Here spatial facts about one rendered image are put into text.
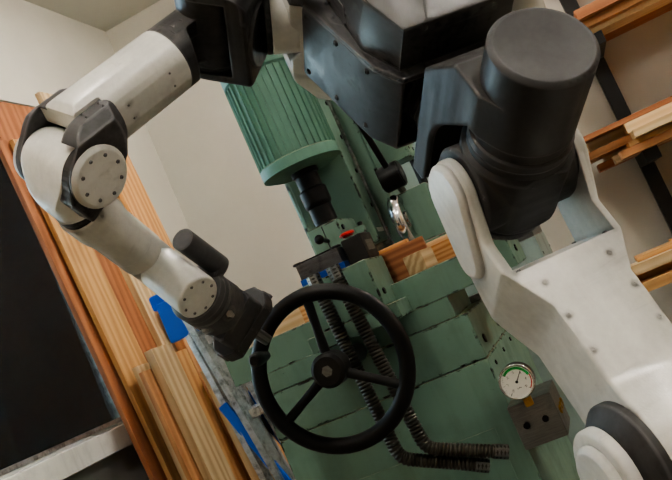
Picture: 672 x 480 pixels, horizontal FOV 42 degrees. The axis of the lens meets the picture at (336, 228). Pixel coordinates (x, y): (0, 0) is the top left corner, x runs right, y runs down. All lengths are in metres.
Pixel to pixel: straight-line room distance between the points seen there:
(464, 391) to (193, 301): 0.61
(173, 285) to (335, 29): 0.41
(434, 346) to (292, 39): 0.69
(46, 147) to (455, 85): 0.48
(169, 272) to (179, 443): 1.80
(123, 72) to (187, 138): 3.35
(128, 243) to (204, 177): 3.25
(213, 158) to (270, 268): 0.62
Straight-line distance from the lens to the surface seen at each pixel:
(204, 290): 1.23
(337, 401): 1.69
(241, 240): 4.31
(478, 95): 0.91
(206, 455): 3.03
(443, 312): 1.61
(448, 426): 1.65
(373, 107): 1.10
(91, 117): 1.05
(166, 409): 3.01
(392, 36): 1.02
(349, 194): 1.90
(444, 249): 1.76
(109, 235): 1.13
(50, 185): 1.08
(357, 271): 1.54
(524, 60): 0.88
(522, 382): 1.55
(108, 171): 1.06
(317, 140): 1.78
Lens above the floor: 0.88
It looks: 6 degrees up
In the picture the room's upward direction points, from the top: 24 degrees counter-clockwise
